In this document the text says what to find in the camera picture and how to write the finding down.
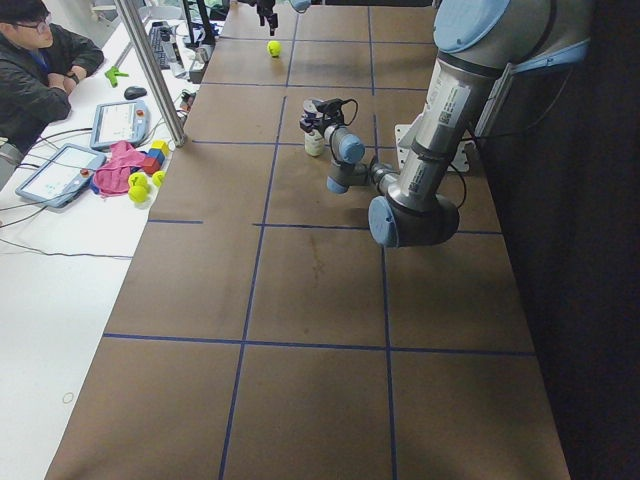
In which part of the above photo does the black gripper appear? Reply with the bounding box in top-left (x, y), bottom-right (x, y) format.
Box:
top-left (256, 0), bottom-right (278, 36)
top-left (299, 110), bottom-right (331, 135)

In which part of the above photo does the yellow cube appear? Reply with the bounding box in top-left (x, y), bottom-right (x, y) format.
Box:
top-left (150, 140), bottom-right (170, 157)

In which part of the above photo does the green clamp tool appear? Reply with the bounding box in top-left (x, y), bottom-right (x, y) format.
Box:
top-left (104, 66), bottom-right (129, 88)

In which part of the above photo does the near teach pendant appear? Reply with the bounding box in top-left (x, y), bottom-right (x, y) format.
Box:
top-left (15, 144), bottom-right (107, 208)

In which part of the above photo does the tennis ball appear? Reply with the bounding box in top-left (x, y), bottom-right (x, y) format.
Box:
top-left (152, 170), bottom-right (166, 187)
top-left (128, 171), bottom-right (148, 190)
top-left (267, 40), bottom-right (282, 58)
top-left (128, 185), bottom-right (149, 204)

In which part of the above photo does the black computer mouse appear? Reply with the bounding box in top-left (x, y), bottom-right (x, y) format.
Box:
top-left (124, 86), bottom-right (147, 100)

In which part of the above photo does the far teach pendant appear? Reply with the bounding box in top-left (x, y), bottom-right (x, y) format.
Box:
top-left (90, 100), bottom-right (149, 151)

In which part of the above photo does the black keyboard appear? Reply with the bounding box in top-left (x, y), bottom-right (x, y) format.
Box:
top-left (148, 25), bottom-right (169, 70)

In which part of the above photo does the aluminium frame post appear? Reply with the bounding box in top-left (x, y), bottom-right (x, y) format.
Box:
top-left (114, 0), bottom-right (186, 148)

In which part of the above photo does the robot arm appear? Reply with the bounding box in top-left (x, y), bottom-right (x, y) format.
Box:
top-left (299, 1), bottom-right (594, 248)
top-left (239, 0), bottom-right (312, 37)

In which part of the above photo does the red cube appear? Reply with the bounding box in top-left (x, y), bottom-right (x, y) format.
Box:
top-left (140, 156), bottom-right (161, 175)

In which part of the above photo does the teach pendant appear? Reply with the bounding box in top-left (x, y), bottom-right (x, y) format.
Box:
top-left (15, 144), bottom-right (107, 208)
top-left (90, 100), bottom-right (149, 151)

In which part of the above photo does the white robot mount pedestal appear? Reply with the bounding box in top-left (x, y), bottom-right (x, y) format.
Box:
top-left (394, 124), bottom-right (471, 173)

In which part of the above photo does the blue cube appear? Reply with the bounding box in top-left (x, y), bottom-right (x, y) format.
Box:
top-left (147, 148), bottom-right (165, 165)

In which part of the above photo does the tennis ball can holder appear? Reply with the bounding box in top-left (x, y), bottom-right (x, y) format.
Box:
top-left (303, 98), bottom-right (325, 157)

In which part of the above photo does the person in black jacket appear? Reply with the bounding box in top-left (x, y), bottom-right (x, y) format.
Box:
top-left (1, 1), bottom-right (104, 154)

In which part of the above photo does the pink cloth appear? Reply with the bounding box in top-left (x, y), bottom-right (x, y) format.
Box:
top-left (93, 141), bottom-right (147, 197)

